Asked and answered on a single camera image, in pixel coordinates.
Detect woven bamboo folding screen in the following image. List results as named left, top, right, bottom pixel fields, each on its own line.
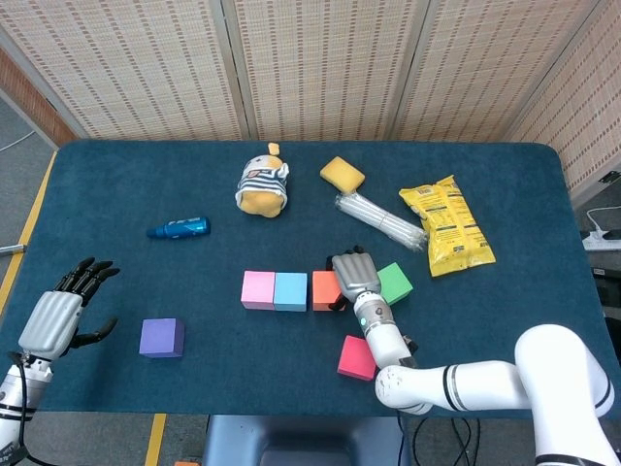
left=0, top=0, right=621, bottom=195

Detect red foam cube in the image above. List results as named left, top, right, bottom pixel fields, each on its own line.
left=337, top=334, right=377, bottom=382

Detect yellow plush toy striped shirt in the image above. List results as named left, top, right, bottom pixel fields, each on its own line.
left=235, top=142, right=291, bottom=218

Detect black floor cables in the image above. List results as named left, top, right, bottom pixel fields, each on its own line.
left=411, top=416, right=481, bottom=466

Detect orange foam cube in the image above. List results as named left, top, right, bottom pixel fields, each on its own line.
left=311, top=270, right=346, bottom=313

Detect bundle of clear straws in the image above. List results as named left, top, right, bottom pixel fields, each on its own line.
left=334, top=191, right=429, bottom=252

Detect yellow snack bag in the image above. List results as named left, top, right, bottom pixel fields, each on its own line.
left=398, top=175, right=497, bottom=279

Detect white power strip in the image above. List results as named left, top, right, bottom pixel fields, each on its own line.
left=581, top=228, right=621, bottom=252

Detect blue spray bottle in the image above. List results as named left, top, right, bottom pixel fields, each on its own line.
left=146, top=216, right=212, bottom=241

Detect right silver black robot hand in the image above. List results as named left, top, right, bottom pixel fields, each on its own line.
left=325, top=245, right=384, bottom=312

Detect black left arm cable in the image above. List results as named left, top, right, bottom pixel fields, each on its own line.
left=7, top=351, right=40, bottom=466

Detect white power cable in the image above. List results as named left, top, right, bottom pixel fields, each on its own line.
left=586, top=206, right=621, bottom=234

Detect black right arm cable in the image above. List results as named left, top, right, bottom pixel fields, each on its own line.
left=398, top=335, right=419, bottom=369

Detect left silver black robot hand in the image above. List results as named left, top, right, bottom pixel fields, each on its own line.
left=17, top=256, right=121, bottom=360

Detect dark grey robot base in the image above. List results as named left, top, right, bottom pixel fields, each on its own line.
left=201, top=415, right=407, bottom=466

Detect teal felt table cover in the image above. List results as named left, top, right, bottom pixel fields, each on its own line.
left=0, top=139, right=605, bottom=422

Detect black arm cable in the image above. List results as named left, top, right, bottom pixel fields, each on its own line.
left=398, top=335, right=419, bottom=369
left=7, top=351, right=40, bottom=466

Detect green foam cube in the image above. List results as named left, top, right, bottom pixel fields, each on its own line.
left=376, top=261, right=414, bottom=307

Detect pink foam cube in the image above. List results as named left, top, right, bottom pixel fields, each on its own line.
left=240, top=270, right=277, bottom=311

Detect yellow sponge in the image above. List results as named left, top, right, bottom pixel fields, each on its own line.
left=319, top=155, right=367, bottom=191

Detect light blue foam cube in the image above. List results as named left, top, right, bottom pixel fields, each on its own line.
left=273, top=271, right=309, bottom=313

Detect purple foam cube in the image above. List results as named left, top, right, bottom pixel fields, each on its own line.
left=138, top=317, right=186, bottom=359

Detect black box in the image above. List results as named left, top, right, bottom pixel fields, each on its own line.
left=590, top=265, right=621, bottom=316

